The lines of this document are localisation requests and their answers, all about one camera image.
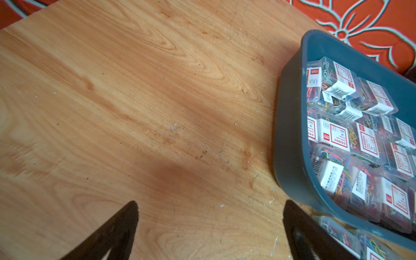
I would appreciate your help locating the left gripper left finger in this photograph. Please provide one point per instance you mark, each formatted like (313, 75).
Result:
(113, 239)

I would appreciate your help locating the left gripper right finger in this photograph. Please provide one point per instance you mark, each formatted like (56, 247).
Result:
(309, 241)

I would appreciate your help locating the removed paper clip box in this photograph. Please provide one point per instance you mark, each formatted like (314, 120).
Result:
(344, 237)
(374, 249)

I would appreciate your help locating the blue plastic storage tray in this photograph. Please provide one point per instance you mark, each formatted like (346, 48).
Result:
(291, 160)

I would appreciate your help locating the paper clip box front left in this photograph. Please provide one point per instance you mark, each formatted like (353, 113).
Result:
(328, 166)

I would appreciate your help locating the paper clip box middle left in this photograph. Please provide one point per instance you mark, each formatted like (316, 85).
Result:
(325, 128)

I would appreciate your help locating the paper clip box back middle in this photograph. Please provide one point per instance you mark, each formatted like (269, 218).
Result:
(374, 99)

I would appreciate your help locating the paper clip box back left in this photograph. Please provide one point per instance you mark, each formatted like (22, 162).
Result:
(329, 77)

